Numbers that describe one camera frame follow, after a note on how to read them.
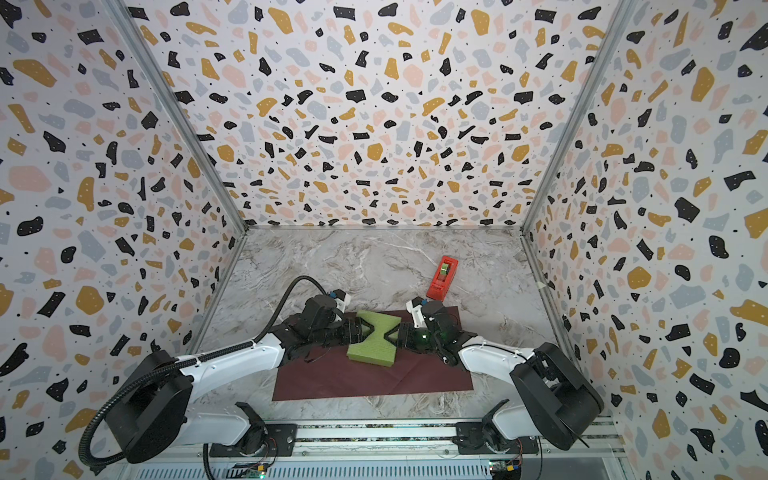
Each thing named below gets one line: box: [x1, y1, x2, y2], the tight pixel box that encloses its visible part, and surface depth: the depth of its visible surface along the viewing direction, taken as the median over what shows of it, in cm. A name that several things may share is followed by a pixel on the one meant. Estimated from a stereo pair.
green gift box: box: [347, 310, 402, 367], surface depth 83 cm
